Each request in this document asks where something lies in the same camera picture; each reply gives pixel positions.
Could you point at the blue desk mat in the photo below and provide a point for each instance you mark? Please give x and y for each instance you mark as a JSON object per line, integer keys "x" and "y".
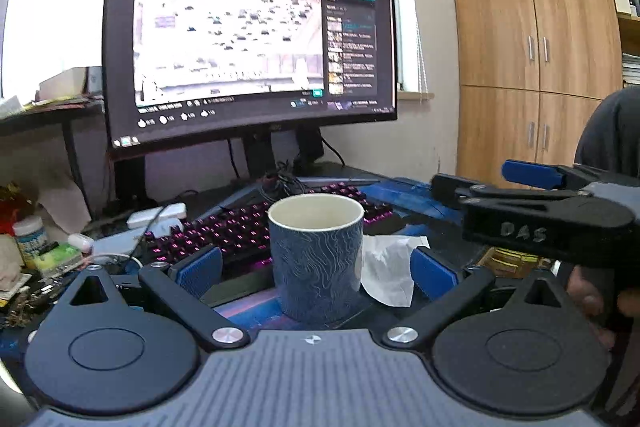
{"x": 410, "y": 202}

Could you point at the blue wavy patterned mug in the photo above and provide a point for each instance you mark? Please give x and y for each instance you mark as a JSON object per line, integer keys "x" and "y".
{"x": 315, "y": 257}

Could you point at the wooden bookshelf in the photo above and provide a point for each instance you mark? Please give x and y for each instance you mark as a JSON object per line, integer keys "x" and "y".
{"x": 627, "y": 32}

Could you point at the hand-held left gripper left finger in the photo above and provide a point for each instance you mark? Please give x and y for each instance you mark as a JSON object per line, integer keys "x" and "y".
{"x": 200, "y": 274}

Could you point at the white crumpled paper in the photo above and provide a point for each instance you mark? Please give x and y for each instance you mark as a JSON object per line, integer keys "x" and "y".
{"x": 65, "y": 202}

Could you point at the black desk shelf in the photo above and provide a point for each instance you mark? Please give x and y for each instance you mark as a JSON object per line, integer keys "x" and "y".
{"x": 50, "y": 114}

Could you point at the white tissue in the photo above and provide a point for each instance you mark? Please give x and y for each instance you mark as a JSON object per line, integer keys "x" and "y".
{"x": 390, "y": 267}

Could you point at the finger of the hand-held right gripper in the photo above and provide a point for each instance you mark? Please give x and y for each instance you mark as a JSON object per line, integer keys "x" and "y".
{"x": 455, "y": 189}
{"x": 535, "y": 174}

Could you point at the person's right hand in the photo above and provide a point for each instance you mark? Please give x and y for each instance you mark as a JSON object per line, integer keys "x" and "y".
{"x": 590, "y": 302}

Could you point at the white flat device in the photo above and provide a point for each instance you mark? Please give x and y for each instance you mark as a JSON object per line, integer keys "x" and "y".
{"x": 156, "y": 215}

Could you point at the curved computer monitor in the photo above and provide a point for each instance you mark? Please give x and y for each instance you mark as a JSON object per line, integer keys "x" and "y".
{"x": 240, "y": 47}

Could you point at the person's dark clothing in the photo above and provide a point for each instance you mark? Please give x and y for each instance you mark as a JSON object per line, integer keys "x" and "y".
{"x": 610, "y": 132}

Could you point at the green packet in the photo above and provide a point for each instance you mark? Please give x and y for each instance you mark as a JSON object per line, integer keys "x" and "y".
{"x": 59, "y": 259}

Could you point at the white jar teal label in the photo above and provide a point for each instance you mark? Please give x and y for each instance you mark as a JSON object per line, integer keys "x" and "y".
{"x": 31, "y": 242}

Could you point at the wooden wardrobe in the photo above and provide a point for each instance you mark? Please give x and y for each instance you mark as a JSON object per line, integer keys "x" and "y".
{"x": 525, "y": 32}

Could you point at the black backlit keyboard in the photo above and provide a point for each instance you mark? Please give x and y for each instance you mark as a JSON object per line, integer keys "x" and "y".
{"x": 240, "y": 232}

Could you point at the white cardboard box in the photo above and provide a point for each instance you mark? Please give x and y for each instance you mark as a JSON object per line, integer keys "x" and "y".
{"x": 72, "y": 84}

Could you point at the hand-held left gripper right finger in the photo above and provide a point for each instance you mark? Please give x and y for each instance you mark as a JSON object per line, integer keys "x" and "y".
{"x": 432, "y": 277}

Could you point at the white earbuds case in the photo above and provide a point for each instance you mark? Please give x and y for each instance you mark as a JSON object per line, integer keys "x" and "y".
{"x": 81, "y": 243}

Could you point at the stack of books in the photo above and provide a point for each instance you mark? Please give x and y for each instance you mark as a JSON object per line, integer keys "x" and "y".
{"x": 631, "y": 69}

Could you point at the yellow box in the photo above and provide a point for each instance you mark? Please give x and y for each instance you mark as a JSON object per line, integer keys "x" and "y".
{"x": 510, "y": 262}

